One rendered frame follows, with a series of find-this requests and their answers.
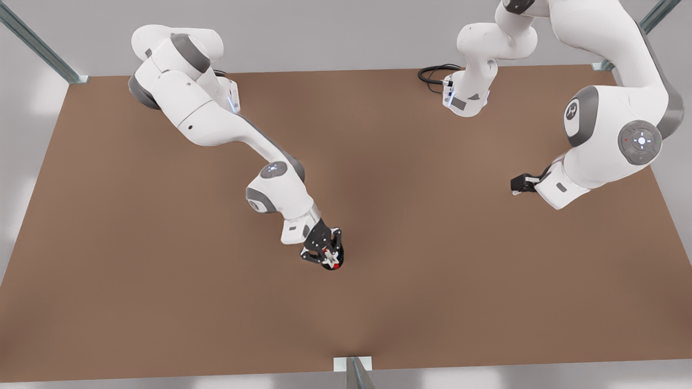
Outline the silver frame post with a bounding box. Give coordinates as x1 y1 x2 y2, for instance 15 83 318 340
0 0 90 85
333 356 376 389
591 0 683 72

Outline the small black object red spot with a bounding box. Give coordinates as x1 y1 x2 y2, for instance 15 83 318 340
321 247 344 271

